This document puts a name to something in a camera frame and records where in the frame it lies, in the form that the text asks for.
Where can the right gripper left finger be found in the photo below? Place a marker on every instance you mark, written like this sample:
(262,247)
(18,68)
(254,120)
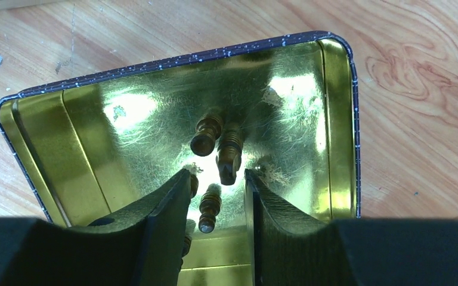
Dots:
(140,244)

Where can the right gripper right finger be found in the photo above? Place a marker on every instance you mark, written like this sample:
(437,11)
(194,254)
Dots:
(288,246)

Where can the gold metal tray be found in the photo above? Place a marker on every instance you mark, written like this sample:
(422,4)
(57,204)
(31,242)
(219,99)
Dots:
(91,145)

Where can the dark chess rook in tray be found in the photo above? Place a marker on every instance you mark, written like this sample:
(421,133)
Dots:
(208,130)

